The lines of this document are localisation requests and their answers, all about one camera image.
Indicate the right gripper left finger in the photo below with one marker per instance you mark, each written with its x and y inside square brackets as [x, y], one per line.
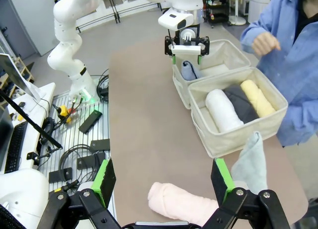
[105, 181]

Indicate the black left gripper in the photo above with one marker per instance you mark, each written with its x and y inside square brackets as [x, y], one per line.
[186, 36]

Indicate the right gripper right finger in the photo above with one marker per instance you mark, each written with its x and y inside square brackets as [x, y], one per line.
[221, 181]

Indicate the blue towel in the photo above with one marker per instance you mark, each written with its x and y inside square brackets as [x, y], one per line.
[187, 72]

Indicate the light teal towel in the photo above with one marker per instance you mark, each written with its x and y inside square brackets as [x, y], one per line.
[251, 164]

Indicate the pink towel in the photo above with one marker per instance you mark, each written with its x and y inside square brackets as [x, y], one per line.
[179, 201]

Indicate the white towel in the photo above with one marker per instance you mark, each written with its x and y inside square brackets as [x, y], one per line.
[221, 109]

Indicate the dark grey towel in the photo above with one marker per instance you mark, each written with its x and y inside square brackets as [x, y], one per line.
[241, 102]

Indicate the yellow towel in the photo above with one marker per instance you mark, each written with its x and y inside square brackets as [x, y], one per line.
[258, 99]

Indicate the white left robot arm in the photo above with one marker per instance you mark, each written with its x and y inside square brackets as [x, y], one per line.
[64, 52]

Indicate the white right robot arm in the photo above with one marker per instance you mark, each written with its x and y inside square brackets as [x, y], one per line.
[22, 194]

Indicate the person's right forearm blue sleeve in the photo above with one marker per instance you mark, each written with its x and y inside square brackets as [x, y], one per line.
[248, 35]

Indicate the person's right hand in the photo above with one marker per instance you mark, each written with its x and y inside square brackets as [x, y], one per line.
[265, 44]

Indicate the cream fabric storage bin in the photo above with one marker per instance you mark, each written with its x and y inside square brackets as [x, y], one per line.
[180, 87]
[223, 139]

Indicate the black utility cart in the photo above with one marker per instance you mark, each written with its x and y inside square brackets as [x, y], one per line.
[218, 13]

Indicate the white floor stand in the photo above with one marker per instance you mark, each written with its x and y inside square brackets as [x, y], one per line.
[237, 21]

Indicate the long black box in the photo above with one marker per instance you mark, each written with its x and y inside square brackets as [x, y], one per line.
[90, 122]

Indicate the white cylindrical air purifier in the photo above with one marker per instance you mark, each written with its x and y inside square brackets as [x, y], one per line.
[258, 8]

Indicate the yellow emergency stop button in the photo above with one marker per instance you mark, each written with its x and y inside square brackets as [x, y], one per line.
[63, 111]

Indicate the black keyboard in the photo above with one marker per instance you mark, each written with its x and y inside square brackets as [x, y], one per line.
[16, 147]

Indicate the black boom rod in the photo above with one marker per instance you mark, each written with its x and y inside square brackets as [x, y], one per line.
[29, 119]

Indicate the white desk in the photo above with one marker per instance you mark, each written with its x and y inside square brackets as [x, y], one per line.
[32, 114]

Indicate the person in blue shirt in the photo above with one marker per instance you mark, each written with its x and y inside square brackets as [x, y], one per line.
[298, 77]

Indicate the wooden shelf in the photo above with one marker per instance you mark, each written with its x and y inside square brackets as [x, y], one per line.
[23, 70]

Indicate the thin computer monitor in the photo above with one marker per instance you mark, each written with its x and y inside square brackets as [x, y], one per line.
[15, 75]

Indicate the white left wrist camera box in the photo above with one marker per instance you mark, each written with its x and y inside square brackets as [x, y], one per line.
[174, 19]

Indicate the ribbed aluminium base plate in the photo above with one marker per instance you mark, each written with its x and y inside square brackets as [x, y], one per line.
[72, 137]

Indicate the black table frame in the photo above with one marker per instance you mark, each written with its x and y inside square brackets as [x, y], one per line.
[116, 14]

